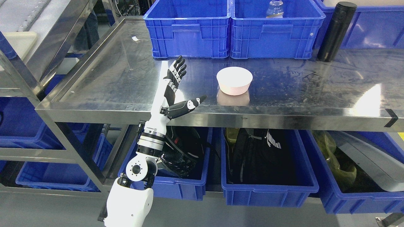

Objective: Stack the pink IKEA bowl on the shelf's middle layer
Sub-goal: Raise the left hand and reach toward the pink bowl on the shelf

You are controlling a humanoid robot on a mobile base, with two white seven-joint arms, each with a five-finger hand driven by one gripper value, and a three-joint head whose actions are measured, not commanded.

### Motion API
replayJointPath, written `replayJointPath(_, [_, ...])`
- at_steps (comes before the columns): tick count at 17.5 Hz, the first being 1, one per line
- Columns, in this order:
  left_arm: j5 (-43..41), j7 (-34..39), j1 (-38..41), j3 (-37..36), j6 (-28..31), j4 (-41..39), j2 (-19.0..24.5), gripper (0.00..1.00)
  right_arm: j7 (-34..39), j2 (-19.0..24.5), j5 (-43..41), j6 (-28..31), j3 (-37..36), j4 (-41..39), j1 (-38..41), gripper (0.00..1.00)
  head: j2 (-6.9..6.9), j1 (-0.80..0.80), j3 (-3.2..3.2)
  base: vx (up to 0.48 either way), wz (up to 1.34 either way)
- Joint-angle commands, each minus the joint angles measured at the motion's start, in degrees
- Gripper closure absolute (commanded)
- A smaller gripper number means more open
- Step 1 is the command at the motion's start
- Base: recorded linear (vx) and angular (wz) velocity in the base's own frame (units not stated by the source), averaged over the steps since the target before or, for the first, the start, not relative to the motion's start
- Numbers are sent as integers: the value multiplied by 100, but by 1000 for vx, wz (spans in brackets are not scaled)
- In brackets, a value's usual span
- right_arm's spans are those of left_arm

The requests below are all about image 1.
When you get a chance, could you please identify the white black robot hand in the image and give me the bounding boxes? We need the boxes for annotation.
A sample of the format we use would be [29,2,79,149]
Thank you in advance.
[146,56,207,128]

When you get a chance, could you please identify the pink bowl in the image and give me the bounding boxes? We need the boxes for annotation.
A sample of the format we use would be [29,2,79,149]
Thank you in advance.
[216,67,253,96]

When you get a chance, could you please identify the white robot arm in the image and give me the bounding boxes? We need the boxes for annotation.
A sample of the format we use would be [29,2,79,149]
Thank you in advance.
[104,120,167,227]

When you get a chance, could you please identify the blue crate top middle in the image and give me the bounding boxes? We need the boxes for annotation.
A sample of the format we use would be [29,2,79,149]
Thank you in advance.
[229,0,326,59]

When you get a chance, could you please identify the blue crate left shelf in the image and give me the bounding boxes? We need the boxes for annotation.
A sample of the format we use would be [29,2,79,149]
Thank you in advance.
[15,132,113,193]

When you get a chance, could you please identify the black helmet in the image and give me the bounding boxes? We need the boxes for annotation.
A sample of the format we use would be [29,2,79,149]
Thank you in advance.
[157,126,204,178]

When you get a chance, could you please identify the blue crate with helmet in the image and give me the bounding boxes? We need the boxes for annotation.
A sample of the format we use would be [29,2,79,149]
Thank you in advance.
[118,127,214,201]

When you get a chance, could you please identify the blue crate top left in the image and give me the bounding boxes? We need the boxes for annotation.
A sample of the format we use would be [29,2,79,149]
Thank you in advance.
[143,0,231,59]

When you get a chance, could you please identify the black backpack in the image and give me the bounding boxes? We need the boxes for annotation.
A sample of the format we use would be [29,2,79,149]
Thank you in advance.
[226,128,297,186]

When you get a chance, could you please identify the blue crate with backpack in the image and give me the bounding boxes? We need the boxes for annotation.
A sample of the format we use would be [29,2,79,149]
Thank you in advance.
[221,129,319,208]

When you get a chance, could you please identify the clear plastic bottle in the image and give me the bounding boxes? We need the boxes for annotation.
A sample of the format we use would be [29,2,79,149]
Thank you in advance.
[266,0,284,19]

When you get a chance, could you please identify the black thermos bottle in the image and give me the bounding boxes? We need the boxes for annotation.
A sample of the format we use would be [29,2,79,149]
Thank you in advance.
[317,1,357,62]

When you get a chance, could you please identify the blue crate lower right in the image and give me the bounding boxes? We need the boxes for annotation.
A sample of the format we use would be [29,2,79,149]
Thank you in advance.
[299,130,404,214]

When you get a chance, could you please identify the blue crate top right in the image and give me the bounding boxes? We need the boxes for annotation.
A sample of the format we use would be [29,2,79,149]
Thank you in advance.
[313,0,404,50]

